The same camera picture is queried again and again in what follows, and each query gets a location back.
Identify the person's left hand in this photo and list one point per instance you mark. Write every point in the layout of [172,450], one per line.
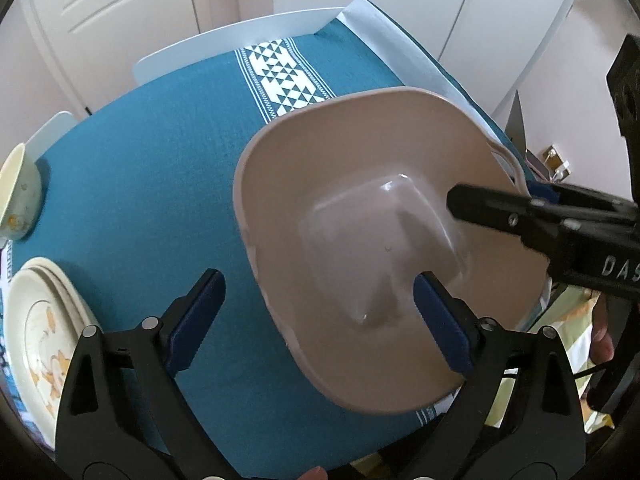
[314,474]

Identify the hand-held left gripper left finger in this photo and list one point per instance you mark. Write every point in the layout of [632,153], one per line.
[197,320]

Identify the wall socket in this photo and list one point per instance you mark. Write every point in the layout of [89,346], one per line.
[556,162]

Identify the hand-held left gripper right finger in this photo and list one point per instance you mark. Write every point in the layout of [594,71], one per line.
[445,325]

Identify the white panelled door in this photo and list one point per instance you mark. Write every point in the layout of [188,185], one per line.
[100,20]

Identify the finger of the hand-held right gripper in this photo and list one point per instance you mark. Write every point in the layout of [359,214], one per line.
[595,205]
[490,207]

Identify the cream plate with cartoon print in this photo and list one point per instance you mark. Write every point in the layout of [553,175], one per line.
[45,340]

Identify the white wardrobe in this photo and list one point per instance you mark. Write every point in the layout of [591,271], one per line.
[500,20]

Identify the plain white plate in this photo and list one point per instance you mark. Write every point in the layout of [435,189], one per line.
[50,266]

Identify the dark grey board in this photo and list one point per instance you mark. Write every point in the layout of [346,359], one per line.
[520,135]

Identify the person's right hand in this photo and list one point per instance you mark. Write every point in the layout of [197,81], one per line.
[602,340]

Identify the teal patterned tablecloth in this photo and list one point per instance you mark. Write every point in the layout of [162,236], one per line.
[150,185]

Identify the pale yellow patterned cloth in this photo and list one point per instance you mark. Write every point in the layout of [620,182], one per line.
[560,320]

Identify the cream round bowl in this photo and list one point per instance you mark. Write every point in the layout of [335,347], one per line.
[20,195]

